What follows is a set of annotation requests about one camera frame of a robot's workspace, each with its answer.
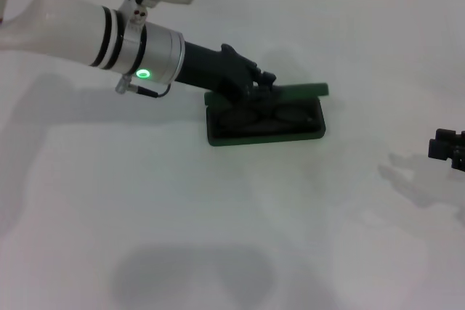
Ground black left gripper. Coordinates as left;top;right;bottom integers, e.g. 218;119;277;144
174;41;278;103

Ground green glasses case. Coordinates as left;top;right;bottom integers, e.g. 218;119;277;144
203;81;331;149

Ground black glasses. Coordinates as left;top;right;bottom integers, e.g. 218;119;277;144
214;105;319;134

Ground grey left gripper cable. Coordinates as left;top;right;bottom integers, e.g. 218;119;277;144
115;75;173;100

